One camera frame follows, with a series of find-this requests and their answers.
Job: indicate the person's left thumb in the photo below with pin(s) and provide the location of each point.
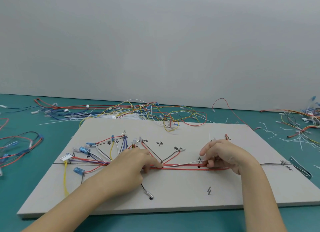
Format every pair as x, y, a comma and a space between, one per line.
146, 169

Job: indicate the person's right hand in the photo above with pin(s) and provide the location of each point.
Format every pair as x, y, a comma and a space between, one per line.
225, 154

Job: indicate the person's left forearm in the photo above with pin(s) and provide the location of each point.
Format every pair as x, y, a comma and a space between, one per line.
75, 201

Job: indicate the pair of metal board pegs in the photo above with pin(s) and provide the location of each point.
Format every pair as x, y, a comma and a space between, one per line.
209, 190

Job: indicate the metal tweezers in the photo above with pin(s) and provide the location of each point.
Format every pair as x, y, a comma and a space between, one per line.
301, 167

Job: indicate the grey harness assembly board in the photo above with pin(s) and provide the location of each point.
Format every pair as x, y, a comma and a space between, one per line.
175, 189

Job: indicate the person's right forearm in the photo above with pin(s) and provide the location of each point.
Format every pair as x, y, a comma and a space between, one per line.
260, 197

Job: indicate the person's left hand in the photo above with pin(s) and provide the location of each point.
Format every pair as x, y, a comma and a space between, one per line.
130, 167

